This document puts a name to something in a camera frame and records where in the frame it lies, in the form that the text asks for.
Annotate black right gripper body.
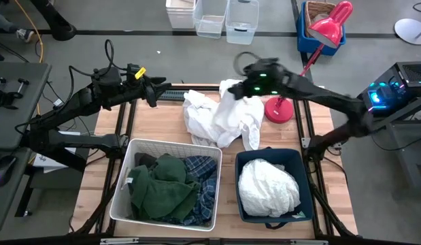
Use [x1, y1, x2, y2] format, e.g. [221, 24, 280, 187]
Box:
[243, 56, 291, 99]

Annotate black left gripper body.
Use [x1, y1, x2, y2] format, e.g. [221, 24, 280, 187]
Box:
[125, 63, 157, 103]

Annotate blue plaid flannel garment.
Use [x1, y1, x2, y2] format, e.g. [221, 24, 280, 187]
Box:
[158, 154, 218, 227]

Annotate black ribbed strip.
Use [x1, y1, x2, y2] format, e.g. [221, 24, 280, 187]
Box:
[156, 89, 188, 102]

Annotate white plastic laundry basket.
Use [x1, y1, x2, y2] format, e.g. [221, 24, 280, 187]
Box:
[109, 137, 223, 233]

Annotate blue plastic crate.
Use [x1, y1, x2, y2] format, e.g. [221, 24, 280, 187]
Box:
[295, 1, 348, 57]

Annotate clear plastic bin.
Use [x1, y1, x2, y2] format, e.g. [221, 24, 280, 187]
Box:
[224, 0, 260, 46]
[192, 0, 229, 39]

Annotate black garment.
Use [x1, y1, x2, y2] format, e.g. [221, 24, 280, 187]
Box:
[133, 152, 159, 168]

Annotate white plastic bin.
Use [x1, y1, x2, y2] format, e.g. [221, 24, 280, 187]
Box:
[165, 0, 197, 30]

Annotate red desk lamp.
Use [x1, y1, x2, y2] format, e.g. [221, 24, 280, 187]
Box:
[263, 0, 354, 125]

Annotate wicker basket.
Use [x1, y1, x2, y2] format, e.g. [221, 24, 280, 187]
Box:
[304, 0, 337, 38]

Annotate navy fabric bin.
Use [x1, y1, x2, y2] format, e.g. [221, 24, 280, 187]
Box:
[234, 146, 315, 230]

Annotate dark green garment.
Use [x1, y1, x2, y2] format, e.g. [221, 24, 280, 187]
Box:
[127, 153, 201, 222]

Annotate white crinkled garment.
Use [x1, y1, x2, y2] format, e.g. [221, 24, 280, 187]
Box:
[237, 158, 302, 218]

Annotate black stand base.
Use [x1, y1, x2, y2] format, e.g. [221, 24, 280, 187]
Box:
[29, 0, 78, 42]

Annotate white paper box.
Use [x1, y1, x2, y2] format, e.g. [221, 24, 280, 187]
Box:
[32, 130, 82, 174]

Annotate person's shoe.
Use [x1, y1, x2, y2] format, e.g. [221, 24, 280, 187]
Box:
[15, 27, 35, 44]

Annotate grey side table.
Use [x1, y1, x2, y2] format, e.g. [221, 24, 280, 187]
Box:
[0, 62, 53, 235]

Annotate black lit computer tower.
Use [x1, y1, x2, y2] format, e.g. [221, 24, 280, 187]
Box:
[356, 61, 421, 117]

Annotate person's leg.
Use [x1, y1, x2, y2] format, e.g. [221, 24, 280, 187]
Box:
[0, 7, 20, 33]

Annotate grey metal stand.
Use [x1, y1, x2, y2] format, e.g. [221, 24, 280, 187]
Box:
[365, 91, 421, 190]

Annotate black computer mouse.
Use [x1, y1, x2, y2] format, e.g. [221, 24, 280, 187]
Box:
[0, 154, 18, 188]

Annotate black looped cable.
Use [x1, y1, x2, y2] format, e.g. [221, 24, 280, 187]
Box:
[232, 50, 263, 78]

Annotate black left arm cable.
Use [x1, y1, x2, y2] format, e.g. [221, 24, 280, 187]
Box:
[67, 38, 130, 103]

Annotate black metal table frame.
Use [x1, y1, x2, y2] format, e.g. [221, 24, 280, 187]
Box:
[0, 83, 421, 245]

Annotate yellow cable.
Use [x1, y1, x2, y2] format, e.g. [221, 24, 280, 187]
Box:
[13, 0, 45, 116]

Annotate black clamp handles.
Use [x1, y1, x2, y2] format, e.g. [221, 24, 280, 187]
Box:
[0, 76, 31, 111]

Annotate round grey base plate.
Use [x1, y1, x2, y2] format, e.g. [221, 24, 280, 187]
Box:
[393, 17, 421, 46]

